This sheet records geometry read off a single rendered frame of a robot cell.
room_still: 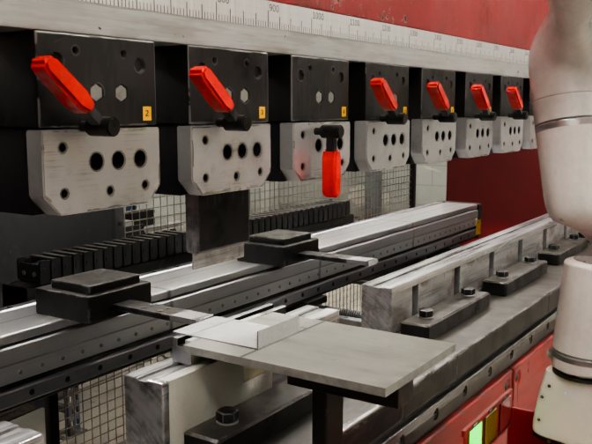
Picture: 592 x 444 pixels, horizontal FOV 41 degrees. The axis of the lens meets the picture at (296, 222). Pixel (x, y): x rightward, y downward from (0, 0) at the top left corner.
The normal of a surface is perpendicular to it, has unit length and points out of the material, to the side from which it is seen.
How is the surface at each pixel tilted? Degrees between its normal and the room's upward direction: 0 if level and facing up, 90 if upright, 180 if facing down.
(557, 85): 82
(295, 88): 90
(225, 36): 90
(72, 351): 90
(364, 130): 90
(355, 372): 0
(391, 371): 0
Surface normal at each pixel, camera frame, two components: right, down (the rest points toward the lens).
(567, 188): -0.49, -0.02
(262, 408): 0.00, -0.99
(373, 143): 0.83, 0.08
